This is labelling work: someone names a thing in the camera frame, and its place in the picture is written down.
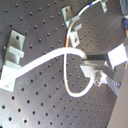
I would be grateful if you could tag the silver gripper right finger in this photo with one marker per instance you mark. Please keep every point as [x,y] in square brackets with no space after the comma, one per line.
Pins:
[114,56]

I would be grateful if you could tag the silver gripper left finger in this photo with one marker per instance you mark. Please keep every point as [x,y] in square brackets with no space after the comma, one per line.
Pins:
[99,75]

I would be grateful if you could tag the blue object at edge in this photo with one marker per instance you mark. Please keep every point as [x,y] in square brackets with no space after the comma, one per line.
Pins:
[125,24]

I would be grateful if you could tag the top silver cable clip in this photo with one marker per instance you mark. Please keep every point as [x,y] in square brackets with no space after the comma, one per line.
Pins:
[104,6]

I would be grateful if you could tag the small silver cable clip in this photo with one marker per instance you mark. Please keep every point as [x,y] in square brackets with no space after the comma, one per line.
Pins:
[72,31]

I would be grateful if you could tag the large silver cable clip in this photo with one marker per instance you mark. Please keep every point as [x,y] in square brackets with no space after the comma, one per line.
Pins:
[13,54]

